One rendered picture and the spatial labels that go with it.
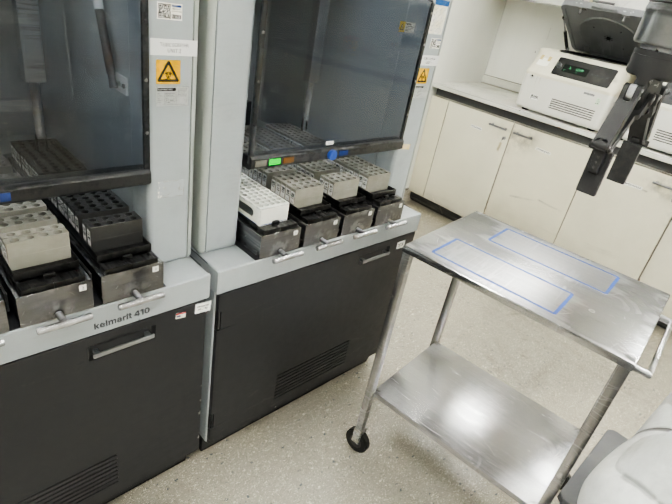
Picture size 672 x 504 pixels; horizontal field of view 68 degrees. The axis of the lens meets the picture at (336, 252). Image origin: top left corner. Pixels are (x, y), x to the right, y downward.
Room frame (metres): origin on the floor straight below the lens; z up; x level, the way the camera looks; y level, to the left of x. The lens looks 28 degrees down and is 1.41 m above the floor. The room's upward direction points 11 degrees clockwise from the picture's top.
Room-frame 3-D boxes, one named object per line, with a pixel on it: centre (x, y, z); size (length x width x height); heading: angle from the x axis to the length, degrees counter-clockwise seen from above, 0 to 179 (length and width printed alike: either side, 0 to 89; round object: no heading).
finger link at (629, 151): (0.87, -0.46, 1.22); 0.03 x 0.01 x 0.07; 49
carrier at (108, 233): (0.93, 0.48, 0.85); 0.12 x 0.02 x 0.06; 139
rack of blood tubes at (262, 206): (1.30, 0.29, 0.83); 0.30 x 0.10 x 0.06; 49
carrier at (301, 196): (1.35, 0.11, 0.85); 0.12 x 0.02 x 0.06; 139
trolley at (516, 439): (1.22, -0.56, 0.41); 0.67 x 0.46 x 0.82; 54
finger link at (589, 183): (0.76, -0.37, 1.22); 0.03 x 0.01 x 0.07; 49
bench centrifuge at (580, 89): (3.33, -1.33, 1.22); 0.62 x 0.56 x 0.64; 137
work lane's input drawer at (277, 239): (1.39, 0.39, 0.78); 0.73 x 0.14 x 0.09; 49
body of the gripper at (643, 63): (0.82, -0.41, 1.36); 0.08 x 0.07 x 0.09; 139
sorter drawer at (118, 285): (1.08, 0.66, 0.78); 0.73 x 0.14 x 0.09; 49
